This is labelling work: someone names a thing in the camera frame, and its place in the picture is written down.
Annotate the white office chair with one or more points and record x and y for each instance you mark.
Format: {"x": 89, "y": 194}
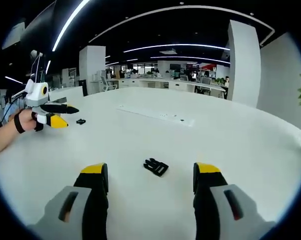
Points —
{"x": 108, "y": 83}

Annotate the row of white office desks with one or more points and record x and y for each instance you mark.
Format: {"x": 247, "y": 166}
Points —
{"x": 175, "y": 85}

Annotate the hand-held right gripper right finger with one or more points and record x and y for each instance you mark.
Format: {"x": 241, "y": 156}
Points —
{"x": 208, "y": 212}

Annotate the white square pillar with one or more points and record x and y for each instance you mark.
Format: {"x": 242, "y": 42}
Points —
{"x": 244, "y": 65}
{"x": 91, "y": 70}

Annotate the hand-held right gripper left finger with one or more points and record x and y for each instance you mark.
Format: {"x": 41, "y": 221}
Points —
{"x": 93, "y": 212}

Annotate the black pronged buckle part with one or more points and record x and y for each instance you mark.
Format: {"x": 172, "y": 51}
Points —
{"x": 156, "y": 168}

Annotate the distant office workers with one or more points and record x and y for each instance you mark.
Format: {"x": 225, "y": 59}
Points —
{"x": 226, "y": 80}

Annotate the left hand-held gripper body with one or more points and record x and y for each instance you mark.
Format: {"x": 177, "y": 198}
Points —
{"x": 35, "y": 97}

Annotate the black buckle socket part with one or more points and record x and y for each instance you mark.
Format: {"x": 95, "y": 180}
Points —
{"x": 81, "y": 121}

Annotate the dark wall screen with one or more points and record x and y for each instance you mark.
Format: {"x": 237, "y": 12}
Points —
{"x": 175, "y": 67}

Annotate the white ceiling pipe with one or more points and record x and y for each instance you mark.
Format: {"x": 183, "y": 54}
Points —
{"x": 180, "y": 7}

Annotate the white ceiling air conditioner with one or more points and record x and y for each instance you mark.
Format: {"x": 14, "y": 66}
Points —
{"x": 14, "y": 35}

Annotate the person's left hand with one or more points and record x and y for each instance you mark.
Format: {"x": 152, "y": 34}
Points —
{"x": 29, "y": 121}

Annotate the long ceiling light strip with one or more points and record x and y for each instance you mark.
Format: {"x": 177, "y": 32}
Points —
{"x": 70, "y": 20}

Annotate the short ceiling light strip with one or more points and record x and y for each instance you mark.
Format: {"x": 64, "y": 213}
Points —
{"x": 48, "y": 67}

